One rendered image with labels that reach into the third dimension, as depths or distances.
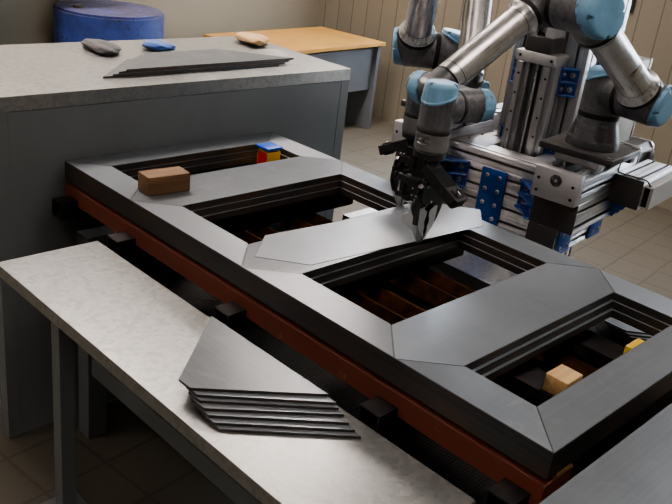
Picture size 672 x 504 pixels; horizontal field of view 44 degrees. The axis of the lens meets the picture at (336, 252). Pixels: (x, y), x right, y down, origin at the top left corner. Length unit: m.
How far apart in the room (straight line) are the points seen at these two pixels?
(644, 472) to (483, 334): 0.42
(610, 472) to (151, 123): 1.68
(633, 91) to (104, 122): 1.44
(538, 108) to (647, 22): 3.06
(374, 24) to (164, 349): 5.18
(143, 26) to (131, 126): 2.18
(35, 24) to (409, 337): 4.09
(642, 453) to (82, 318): 1.12
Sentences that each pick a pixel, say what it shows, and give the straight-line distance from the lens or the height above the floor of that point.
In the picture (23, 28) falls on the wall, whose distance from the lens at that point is 5.31.
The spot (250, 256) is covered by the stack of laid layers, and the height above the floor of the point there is 0.87.
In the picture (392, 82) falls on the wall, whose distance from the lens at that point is 6.58.
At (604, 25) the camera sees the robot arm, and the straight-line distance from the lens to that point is 2.06.
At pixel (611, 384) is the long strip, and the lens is 1.60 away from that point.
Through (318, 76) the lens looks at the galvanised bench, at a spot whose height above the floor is 1.03.
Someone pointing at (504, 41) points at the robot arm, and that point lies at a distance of 2.05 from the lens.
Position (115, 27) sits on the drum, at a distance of 4.60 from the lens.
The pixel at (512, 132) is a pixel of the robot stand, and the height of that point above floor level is 0.99.
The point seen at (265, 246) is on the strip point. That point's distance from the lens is 1.89.
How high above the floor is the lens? 1.63
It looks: 24 degrees down
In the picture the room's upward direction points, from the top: 7 degrees clockwise
